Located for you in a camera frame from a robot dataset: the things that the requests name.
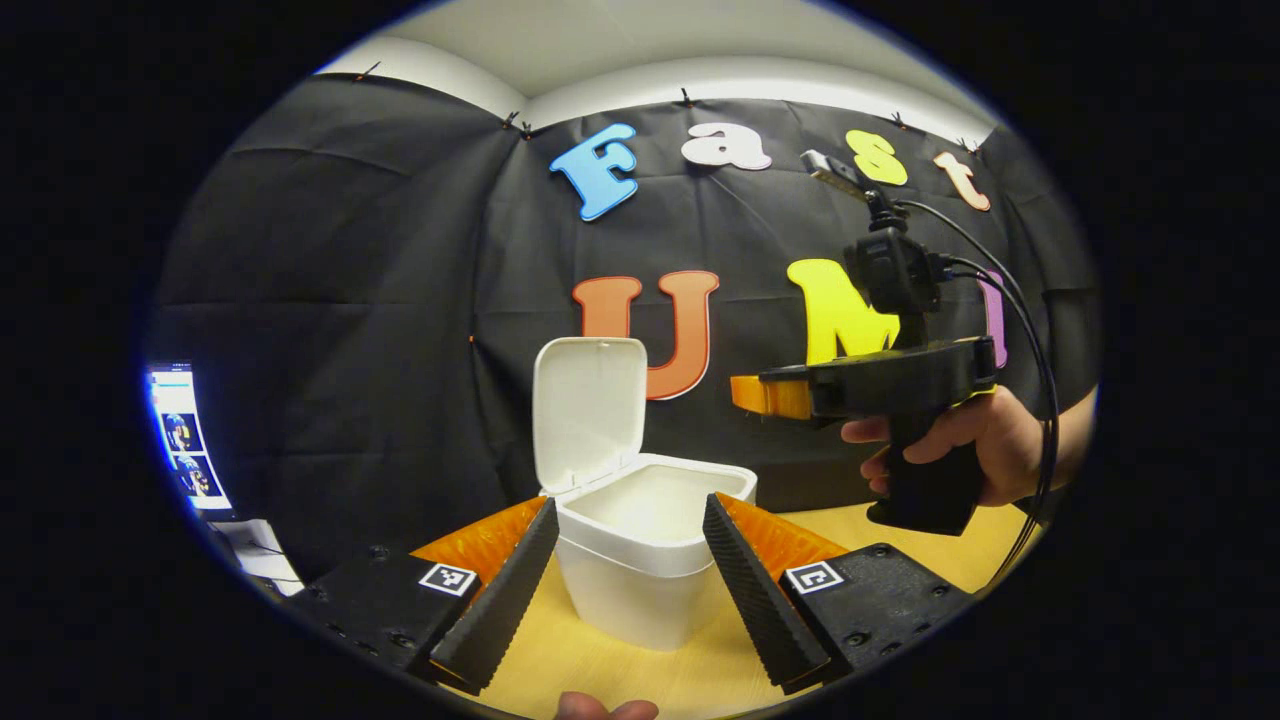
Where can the white side desk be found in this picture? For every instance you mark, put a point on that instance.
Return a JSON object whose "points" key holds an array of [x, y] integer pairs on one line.
{"points": [[255, 550]]}

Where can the black backdrop cloth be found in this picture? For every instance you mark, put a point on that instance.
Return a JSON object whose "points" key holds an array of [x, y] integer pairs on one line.
{"points": [[350, 300]]}

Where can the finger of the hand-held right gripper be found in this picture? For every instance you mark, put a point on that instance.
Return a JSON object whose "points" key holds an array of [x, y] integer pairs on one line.
{"points": [[775, 398]]}

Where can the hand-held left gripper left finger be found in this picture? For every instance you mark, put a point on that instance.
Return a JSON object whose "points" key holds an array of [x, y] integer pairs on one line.
{"points": [[510, 590]]}

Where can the computer monitor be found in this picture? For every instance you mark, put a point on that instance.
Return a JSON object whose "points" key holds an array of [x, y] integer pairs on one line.
{"points": [[185, 430]]}

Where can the white desktop garbage bin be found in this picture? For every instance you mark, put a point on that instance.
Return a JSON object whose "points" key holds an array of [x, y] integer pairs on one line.
{"points": [[640, 580]]}

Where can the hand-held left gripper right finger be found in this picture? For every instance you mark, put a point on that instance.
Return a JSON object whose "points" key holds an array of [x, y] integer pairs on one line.
{"points": [[755, 600]]}

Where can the row of black cloth clips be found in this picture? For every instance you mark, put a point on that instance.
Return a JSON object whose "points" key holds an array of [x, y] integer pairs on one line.
{"points": [[686, 99]]}

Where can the wooden desktop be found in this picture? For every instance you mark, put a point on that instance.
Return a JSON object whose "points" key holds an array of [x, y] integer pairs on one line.
{"points": [[560, 665]]}

